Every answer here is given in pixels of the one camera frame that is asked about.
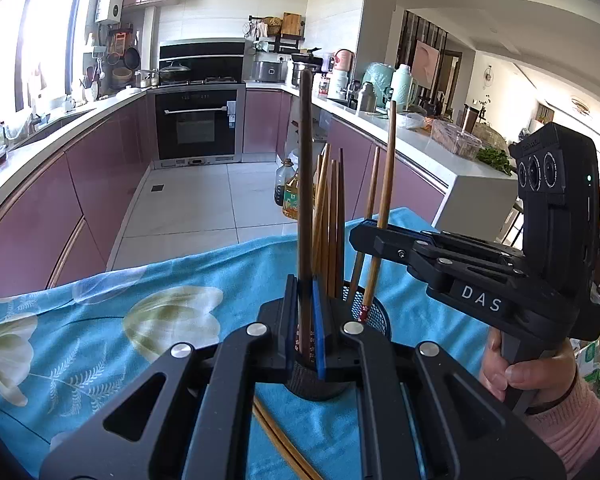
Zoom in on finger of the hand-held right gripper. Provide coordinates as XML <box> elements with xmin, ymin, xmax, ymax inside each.
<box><xmin>349</xmin><ymin>222</ymin><xmax>527</xmax><ymax>287</ymax></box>
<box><xmin>361</xmin><ymin>219</ymin><xmax>524</xmax><ymax>264</ymax></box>

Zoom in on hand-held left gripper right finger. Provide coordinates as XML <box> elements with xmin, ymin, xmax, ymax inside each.
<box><xmin>311</xmin><ymin>277</ymin><xmax>566</xmax><ymax>480</ymax></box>

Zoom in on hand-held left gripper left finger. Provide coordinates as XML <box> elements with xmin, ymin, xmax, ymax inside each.
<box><xmin>39</xmin><ymin>275</ymin><xmax>301</xmax><ymax>480</ymax></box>

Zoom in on black mesh utensil holder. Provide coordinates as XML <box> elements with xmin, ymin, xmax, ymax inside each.
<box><xmin>284</xmin><ymin>282</ymin><xmax>395</xmax><ymax>402</ymax></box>

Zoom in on bundle of wooden chopsticks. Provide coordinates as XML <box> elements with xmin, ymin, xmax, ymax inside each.
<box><xmin>311</xmin><ymin>143</ymin><xmax>347</xmax><ymax>302</ymax></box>

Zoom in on dark brown wooden chopstick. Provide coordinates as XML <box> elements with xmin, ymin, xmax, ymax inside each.
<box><xmin>298</xmin><ymin>67</ymin><xmax>315</xmax><ymax>361</ymax></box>

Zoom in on person's right forearm pink sleeve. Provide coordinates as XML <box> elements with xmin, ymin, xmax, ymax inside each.
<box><xmin>524</xmin><ymin>360</ymin><xmax>600</xmax><ymax>480</ymax></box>

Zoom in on person's right hand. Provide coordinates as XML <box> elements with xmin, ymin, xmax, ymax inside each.
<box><xmin>479</xmin><ymin>330</ymin><xmax>578</xmax><ymax>413</ymax></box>

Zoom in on green leafy vegetables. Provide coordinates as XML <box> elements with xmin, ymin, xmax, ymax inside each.
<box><xmin>476</xmin><ymin>146</ymin><xmax>515</xmax><ymax>177</ymax></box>

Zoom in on clear plastic container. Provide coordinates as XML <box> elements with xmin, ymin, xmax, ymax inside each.
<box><xmin>429</xmin><ymin>124</ymin><xmax>485</xmax><ymax>160</ymax></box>

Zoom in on yellow cooking oil bottle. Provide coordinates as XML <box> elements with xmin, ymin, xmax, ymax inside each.
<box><xmin>281</xmin><ymin>169</ymin><xmax>301</xmax><ymax>221</ymax></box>

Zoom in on white plastic grocery bag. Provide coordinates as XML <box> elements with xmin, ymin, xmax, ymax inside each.
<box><xmin>575</xmin><ymin>330</ymin><xmax>600</xmax><ymax>401</ymax></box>

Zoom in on dark sauce bottle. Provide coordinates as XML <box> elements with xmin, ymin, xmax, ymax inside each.
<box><xmin>273</xmin><ymin>158</ymin><xmax>295</xmax><ymax>207</ymax></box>

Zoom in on blue floral tablecloth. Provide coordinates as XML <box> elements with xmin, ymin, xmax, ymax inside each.
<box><xmin>0</xmin><ymin>206</ymin><xmax>491</xmax><ymax>480</ymax></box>

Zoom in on mint green thermos jug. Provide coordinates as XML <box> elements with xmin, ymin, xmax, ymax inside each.
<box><xmin>392</xmin><ymin>63</ymin><xmax>418</xmax><ymax>112</ymax></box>

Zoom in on stainless steel thermos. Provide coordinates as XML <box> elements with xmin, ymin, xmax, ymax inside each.
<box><xmin>356</xmin><ymin>81</ymin><xmax>377</xmax><ymax>113</ymax></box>

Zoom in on mint green air fryer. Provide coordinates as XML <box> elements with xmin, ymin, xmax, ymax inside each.
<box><xmin>362</xmin><ymin>62</ymin><xmax>396</xmax><ymax>111</ymax></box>

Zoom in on black built-in oven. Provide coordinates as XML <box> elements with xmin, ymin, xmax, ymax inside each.
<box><xmin>154</xmin><ymin>87</ymin><xmax>242</xmax><ymax>162</ymax></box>

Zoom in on steel pressure pot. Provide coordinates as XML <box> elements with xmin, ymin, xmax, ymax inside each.
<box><xmin>290</xmin><ymin>54</ymin><xmax>325</xmax><ymax>89</ymax></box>

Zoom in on pink kitchen counter cabinets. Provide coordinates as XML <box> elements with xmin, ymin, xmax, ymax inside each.
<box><xmin>0</xmin><ymin>82</ymin><xmax>518</xmax><ymax>301</ymax></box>

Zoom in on wok with lid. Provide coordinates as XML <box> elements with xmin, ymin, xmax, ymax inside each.
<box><xmin>158</xmin><ymin>60</ymin><xmax>193</xmax><ymax>84</ymax></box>

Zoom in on black glass range hood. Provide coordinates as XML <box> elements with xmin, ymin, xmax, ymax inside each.
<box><xmin>159</xmin><ymin>41</ymin><xmax>246</xmax><ymax>83</ymax></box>

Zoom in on kitchen window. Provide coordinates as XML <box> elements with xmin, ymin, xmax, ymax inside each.
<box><xmin>0</xmin><ymin>0</ymin><xmax>88</xmax><ymax>116</ymax></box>

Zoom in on pink wall painting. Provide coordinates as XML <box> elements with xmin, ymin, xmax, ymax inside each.
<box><xmin>411</xmin><ymin>39</ymin><xmax>442</xmax><ymax>82</ymax></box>

